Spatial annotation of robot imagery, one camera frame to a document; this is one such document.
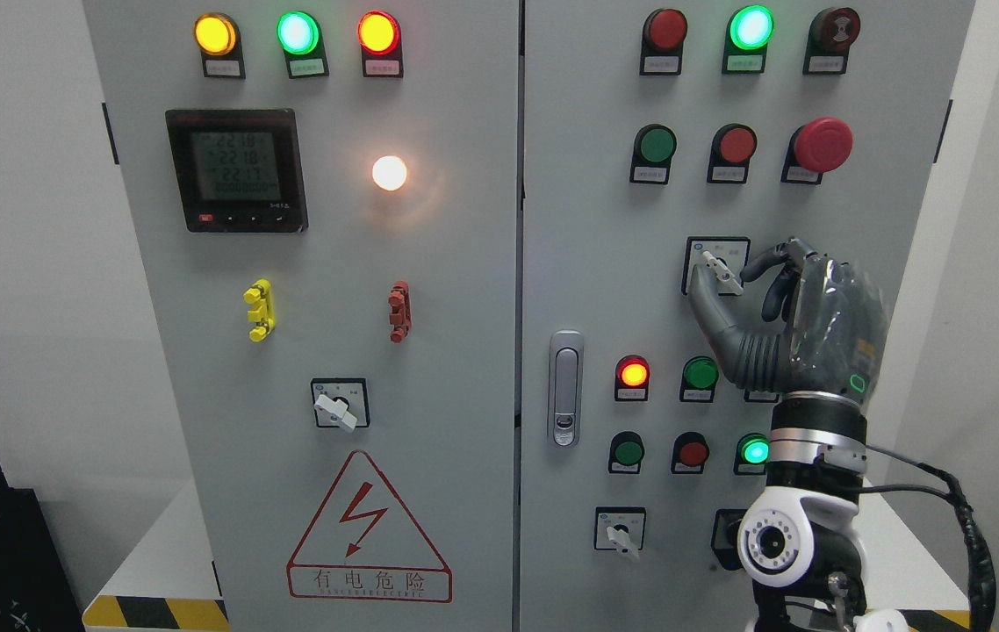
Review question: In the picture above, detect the gray robotic hand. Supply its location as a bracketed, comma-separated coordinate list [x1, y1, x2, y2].
[688, 237, 888, 408]

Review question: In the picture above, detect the gray rotary switch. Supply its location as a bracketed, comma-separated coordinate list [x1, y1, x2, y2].
[681, 236, 750, 296]
[594, 506, 647, 560]

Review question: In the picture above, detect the green indicator middle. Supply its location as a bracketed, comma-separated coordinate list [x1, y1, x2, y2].
[679, 355, 721, 403]

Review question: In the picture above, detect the green lit indicator lower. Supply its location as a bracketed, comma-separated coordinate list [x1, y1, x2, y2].
[733, 433, 770, 476]

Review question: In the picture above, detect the red emergency stop button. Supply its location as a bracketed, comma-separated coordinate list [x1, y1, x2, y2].
[780, 117, 854, 185]

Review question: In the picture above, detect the red push button lower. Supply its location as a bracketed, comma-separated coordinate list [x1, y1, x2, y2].
[671, 431, 711, 475]

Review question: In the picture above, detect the red push button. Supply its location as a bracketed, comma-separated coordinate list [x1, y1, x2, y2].
[707, 123, 758, 184]
[671, 431, 711, 475]

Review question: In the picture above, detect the red push button upper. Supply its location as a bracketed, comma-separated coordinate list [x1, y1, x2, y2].
[707, 123, 758, 184]

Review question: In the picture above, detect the red lit indicator middle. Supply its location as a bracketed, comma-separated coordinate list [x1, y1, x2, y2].
[614, 355, 650, 401]

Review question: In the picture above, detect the green push button lower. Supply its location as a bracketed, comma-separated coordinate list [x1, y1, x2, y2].
[607, 431, 645, 475]

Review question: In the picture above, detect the green push button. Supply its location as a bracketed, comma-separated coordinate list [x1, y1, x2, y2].
[607, 431, 645, 475]
[629, 124, 677, 185]

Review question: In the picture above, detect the green push button upper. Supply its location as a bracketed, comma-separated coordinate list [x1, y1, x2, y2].
[629, 124, 677, 185]

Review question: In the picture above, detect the dark red buzzer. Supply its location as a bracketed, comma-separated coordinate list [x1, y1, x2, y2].
[803, 7, 861, 75]

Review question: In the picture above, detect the green lit light top right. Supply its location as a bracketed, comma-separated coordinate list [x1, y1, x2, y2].
[722, 4, 775, 75]

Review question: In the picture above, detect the dark red light top right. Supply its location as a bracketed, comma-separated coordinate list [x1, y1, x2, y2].
[639, 8, 688, 75]

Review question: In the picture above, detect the gray electrical cabinet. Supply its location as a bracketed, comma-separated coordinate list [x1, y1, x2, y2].
[83, 1, 974, 631]

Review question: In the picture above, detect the white glowing indicator light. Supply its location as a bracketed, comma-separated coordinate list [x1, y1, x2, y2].
[371, 155, 410, 191]

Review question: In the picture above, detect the red electrical hazard sticker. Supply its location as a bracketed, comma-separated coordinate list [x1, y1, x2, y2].
[286, 449, 454, 603]

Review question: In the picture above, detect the red indicator light top left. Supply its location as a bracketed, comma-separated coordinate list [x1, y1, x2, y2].
[356, 11, 404, 77]

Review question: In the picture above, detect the green indicator light top left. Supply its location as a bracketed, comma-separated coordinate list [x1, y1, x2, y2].
[276, 11, 328, 79]

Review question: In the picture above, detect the black digital power meter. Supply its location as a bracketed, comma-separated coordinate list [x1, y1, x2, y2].
[165, 108, 308, 233]

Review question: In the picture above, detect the yellow indicator light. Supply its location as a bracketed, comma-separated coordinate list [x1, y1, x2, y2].
[193, 12, 244, 79]

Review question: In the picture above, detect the black box with antenna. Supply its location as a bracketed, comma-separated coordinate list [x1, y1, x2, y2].
[0, 464, 83, 631]

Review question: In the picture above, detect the black rotary knob switch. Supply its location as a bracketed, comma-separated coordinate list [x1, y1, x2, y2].
[709, 508, 745, 571]

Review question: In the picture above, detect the silver door latch handle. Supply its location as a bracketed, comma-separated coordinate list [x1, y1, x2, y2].
[548, 329, 585, 448]

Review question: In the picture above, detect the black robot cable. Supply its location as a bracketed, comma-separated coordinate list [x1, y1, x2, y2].
[858, 443, 997, 632]

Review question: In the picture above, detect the gray rotary switch left door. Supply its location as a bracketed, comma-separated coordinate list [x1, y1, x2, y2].
[310, 377, 370, 433]

